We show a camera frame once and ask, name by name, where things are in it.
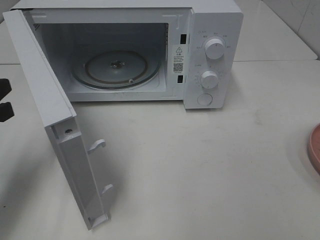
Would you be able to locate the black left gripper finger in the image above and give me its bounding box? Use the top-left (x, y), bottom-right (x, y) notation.
top-left (0, 78), bottom-right (12, 95)
top-left (0, 102), bottom-right (14, 123)

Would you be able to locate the white microwave door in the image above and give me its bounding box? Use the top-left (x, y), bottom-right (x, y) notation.
top-left (3, 10), bottom-right (114, 230)

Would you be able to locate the round white door button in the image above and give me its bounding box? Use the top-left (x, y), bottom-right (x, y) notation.
top-left (197, 93), bottom-right (213, 106)

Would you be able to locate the white timer knob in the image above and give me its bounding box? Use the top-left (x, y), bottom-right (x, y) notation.
top-left (200, 70), bottom-right (219, 89)

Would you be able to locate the pink round plate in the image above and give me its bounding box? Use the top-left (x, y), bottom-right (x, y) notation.
top-left (307, 124), bottom-right (320, 174)

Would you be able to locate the glass microwave turntable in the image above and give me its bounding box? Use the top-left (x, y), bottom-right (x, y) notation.
top-left (72, 49), bottom-right (161, 90)

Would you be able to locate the white warning label sticker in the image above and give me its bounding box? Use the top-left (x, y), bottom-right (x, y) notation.
top-left (171, 44), bottom-right (188, 74)

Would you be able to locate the white microwave oven body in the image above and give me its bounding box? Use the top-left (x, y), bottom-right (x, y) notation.
top-left (10, 0), bottom-right (243, 109)

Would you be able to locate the upper white control knob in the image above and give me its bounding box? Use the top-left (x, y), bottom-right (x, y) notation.
top-left (203, 36), bottom-right (226, 60)

